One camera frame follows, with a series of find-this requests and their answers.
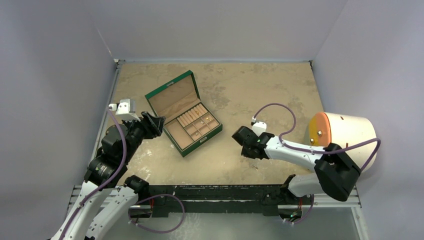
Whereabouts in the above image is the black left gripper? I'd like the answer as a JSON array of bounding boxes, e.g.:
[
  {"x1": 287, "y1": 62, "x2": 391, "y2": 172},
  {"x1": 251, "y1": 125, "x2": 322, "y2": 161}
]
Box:
[{"x1": 121, "y1": 110, "x2": 165, "y2": 162}]

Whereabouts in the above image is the green jewelry box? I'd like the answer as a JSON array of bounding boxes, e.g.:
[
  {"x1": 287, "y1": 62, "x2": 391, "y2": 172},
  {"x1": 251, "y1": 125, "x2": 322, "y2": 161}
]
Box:
[{"x1": 144, "y1": 69, "x2": 223, "y2": 158}]

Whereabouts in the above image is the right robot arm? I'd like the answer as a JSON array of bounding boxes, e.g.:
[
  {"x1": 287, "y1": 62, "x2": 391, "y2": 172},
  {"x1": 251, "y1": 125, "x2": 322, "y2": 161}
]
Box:
[{"x1": 150, "y1": 122, "x2": 362, "y2": 206}]

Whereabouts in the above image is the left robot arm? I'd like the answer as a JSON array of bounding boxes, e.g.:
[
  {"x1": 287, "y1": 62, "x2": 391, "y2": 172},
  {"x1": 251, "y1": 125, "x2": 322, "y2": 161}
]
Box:
[{"x1": 52, "y1": 110, "x2": 166, "y2": 240}]

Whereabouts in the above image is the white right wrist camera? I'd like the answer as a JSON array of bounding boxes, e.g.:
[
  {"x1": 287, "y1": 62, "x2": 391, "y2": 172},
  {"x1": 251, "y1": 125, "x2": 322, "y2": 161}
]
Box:
[{"x1": 251, "y1": 117, "x2": 267, "y2": 137}]

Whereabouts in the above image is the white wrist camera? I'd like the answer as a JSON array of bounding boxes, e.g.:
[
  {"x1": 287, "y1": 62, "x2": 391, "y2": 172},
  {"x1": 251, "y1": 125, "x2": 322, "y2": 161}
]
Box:
[
  {"x1": 251, "y1": 117, "x2": 267, "y2": 137},
  {"x1": 108, "y1": 98, "x2": 141, "y2": 122}
]

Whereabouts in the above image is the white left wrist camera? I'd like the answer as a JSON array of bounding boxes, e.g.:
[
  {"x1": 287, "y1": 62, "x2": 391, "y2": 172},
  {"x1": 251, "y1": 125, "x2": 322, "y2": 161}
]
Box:
[{"x1": 108, "y1": 98, "x2": 141, "y2": 122}]

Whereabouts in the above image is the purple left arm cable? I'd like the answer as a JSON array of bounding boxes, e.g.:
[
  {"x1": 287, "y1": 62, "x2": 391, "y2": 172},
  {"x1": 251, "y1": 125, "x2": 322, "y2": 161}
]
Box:
[{"x1": 59, "y1": 107, "x2": 128, "y2": 240}]

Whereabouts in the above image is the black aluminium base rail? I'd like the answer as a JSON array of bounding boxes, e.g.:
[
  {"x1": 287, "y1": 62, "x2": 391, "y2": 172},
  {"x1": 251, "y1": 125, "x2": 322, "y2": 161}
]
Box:
[{"x1": 67, "y1": 184, "x2": 362, "y2": 220}]

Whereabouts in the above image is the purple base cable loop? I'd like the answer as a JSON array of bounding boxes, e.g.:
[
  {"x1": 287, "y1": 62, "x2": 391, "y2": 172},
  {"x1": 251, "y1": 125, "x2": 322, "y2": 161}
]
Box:
[{"x1": 127, "y1": 194, "x2": 185, "y2": 235}]

